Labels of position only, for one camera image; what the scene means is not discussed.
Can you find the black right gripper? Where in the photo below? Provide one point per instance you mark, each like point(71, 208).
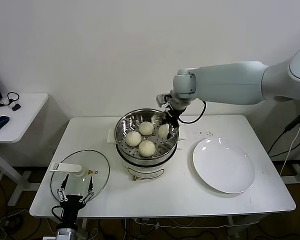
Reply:
point(172, 118)

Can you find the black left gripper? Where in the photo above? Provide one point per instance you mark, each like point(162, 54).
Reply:
point(72, 207)

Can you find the white steamed baozi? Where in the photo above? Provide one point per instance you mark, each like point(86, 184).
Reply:
point(146, 128)
point(133, 139)
point(163, 131)
point(146, 148)

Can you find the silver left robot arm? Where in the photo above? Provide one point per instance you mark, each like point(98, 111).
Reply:
point(69, 232)

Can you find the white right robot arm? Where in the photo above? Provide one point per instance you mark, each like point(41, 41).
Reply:
point(227, 82)

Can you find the stainless steel steamer basket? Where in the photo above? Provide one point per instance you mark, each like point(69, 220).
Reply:
point(122, 132)

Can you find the white electric cooker base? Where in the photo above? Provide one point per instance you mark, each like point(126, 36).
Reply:
point(145, 170)

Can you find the white round plate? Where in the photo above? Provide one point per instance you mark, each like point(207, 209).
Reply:
point(223, 165)

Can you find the white side table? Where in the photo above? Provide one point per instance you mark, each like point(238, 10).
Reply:
point(27, 117)

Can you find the small black device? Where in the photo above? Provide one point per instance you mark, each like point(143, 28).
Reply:
point(16, 107)

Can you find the white stand foot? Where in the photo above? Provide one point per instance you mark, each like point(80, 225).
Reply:
point(292, 179)

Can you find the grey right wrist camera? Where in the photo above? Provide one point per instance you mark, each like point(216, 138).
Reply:
point(162, 100)

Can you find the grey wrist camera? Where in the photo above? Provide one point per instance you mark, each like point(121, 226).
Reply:
point(162, 100)
point(50, 238)

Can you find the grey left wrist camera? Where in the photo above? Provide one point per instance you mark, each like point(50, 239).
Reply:
point(50, 238)

